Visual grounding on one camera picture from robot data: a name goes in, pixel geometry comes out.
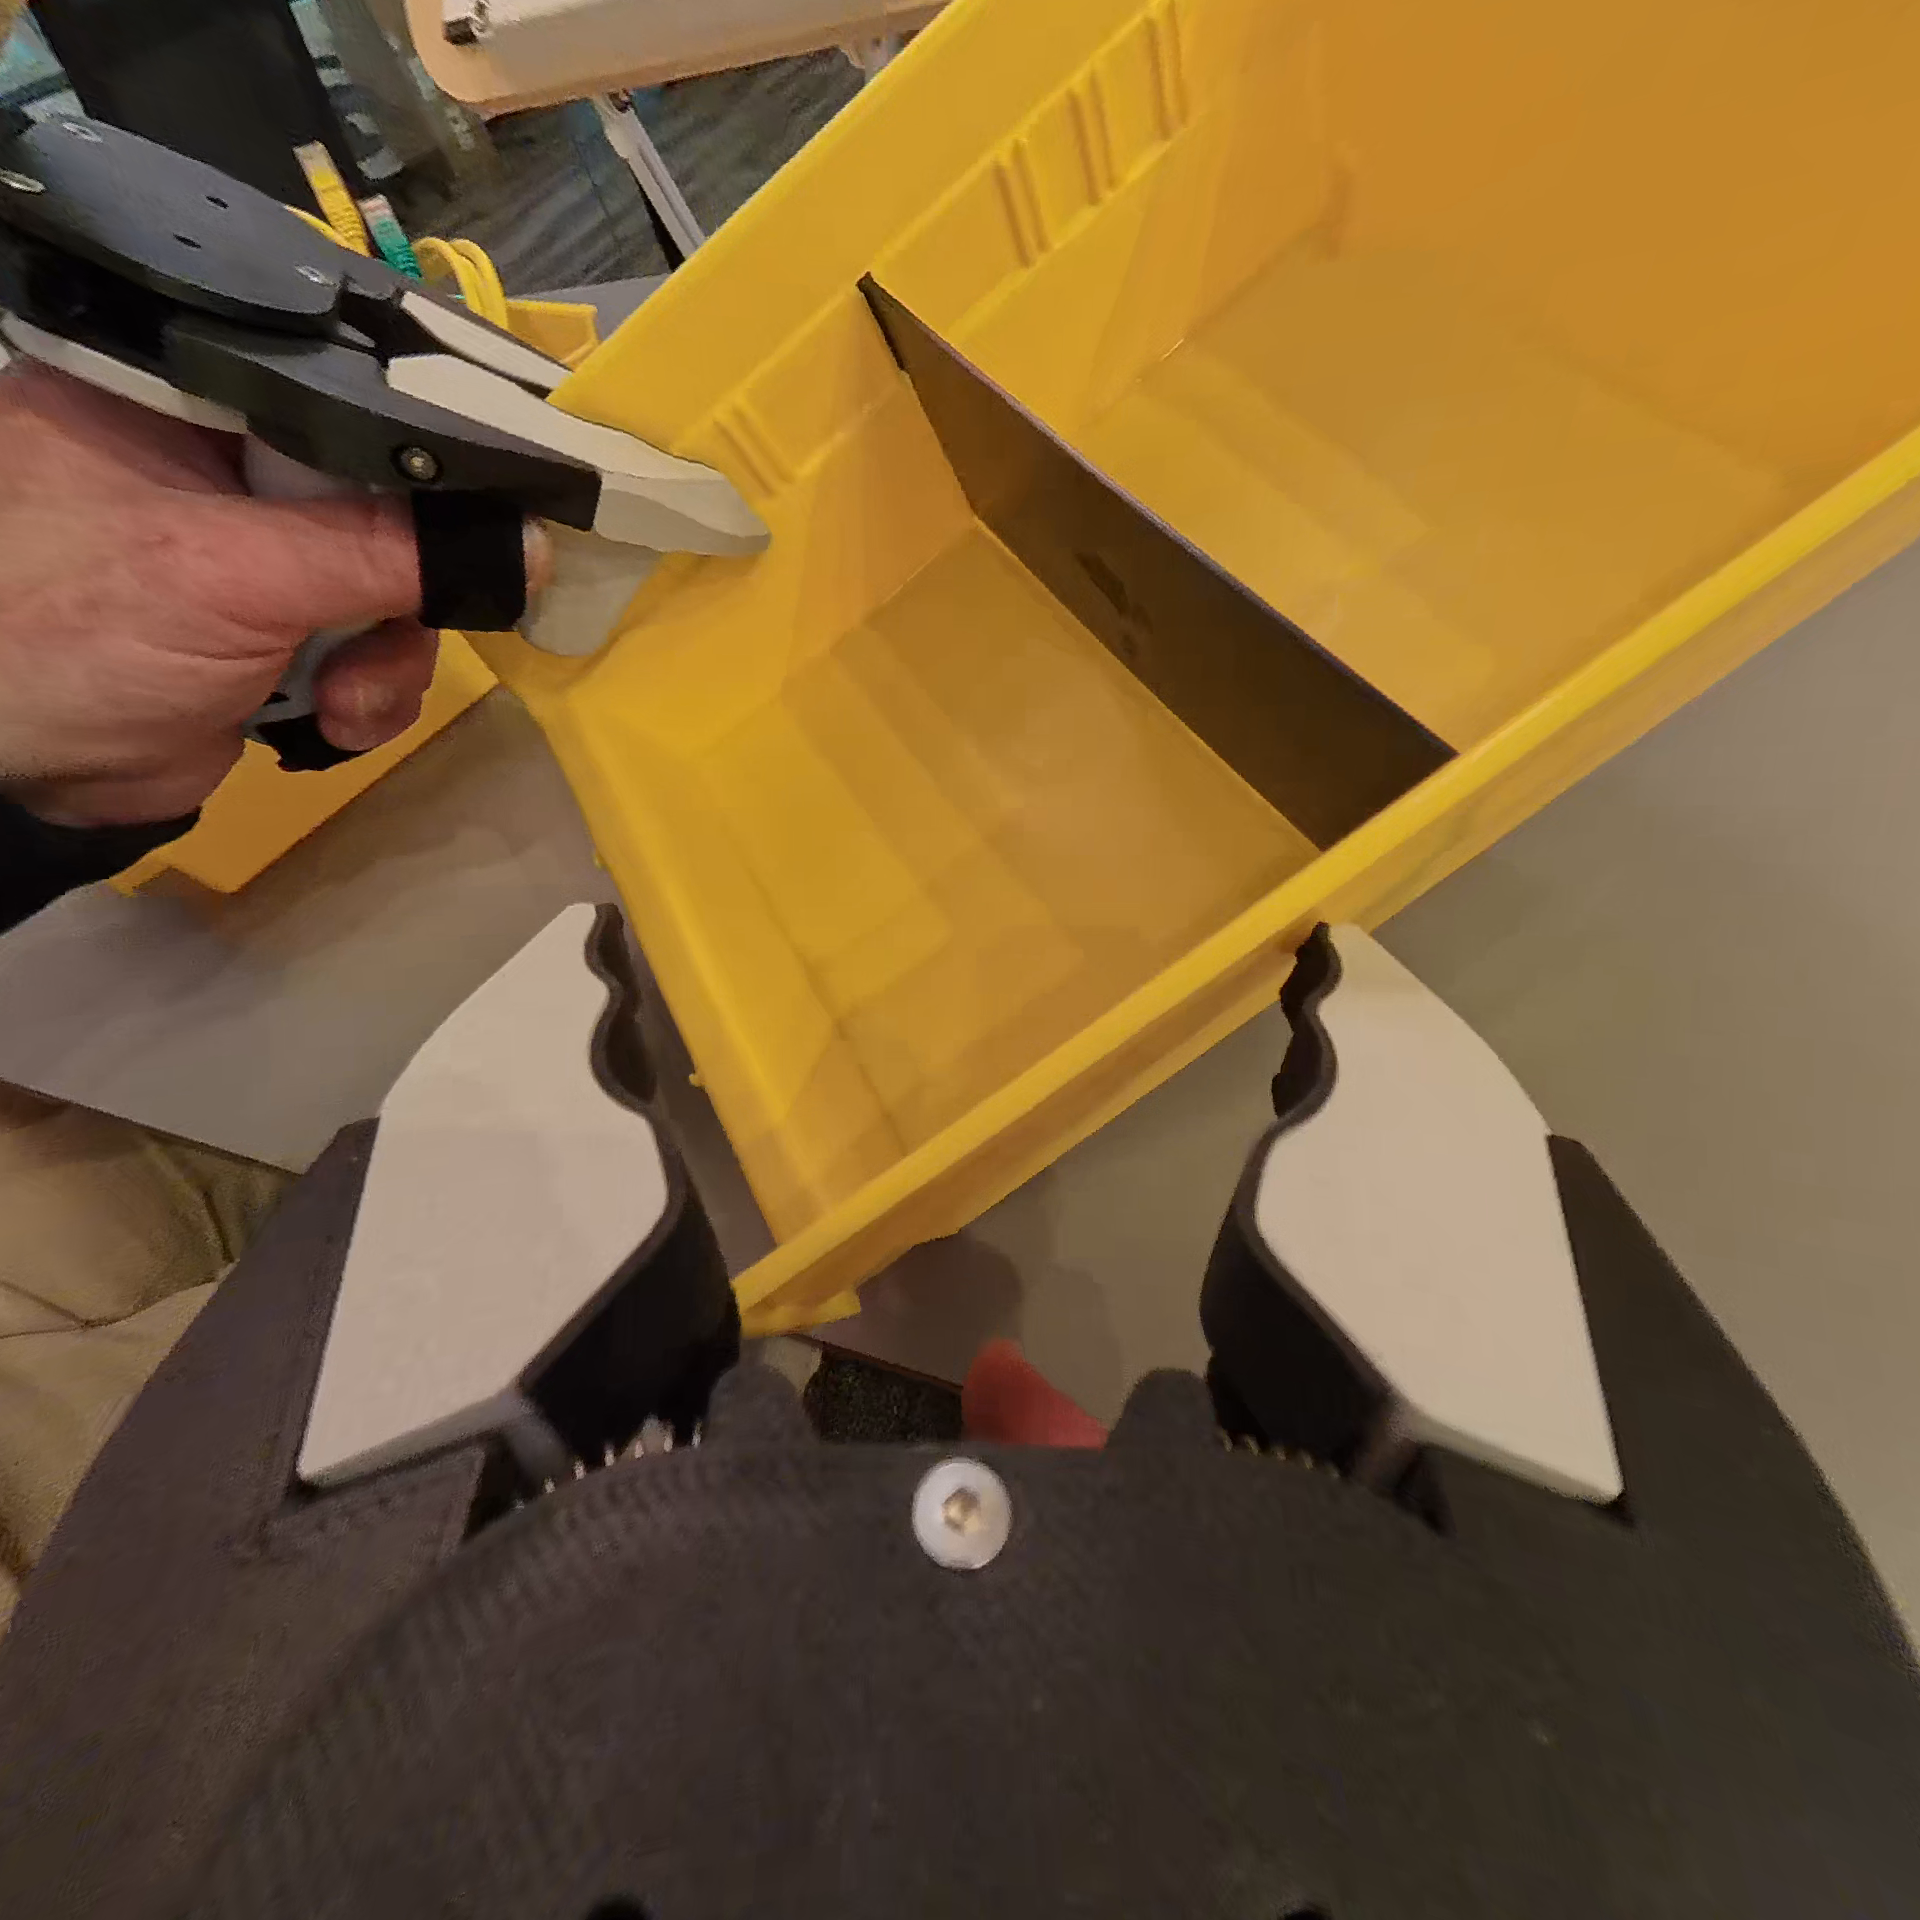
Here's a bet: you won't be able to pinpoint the white table with wooden edge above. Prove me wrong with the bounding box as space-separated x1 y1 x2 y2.
404 0 962 264

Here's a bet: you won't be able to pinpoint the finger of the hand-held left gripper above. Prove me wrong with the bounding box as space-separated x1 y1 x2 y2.
382 352 773 561
392 288 575 396

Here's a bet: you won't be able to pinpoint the person's khaki trousers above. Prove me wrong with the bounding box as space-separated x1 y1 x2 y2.
0 1087 294 1622

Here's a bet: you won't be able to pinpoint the black bin divider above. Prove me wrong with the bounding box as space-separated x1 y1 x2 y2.
857 272 1460 855

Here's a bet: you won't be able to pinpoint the person's left hand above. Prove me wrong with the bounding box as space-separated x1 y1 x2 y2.
0 360 557 830

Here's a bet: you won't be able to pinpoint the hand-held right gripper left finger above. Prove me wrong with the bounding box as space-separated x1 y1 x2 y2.
296 901 743 1488

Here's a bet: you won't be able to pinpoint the small red object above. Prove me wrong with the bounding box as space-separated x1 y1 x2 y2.
962 1338 1109 1453

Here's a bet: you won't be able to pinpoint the large yellow plastic bin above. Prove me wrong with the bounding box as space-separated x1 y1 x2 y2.
464 0 1920 1338

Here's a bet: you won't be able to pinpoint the yellow ethernet cable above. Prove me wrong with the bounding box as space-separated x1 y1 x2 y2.
283 143 520 337

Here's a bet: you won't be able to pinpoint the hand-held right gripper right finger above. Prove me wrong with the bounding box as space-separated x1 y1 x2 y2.
1200 923 1629 1511

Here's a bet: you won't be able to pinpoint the small yellow plastic bin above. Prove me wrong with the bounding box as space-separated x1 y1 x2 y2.
111 293 602 902

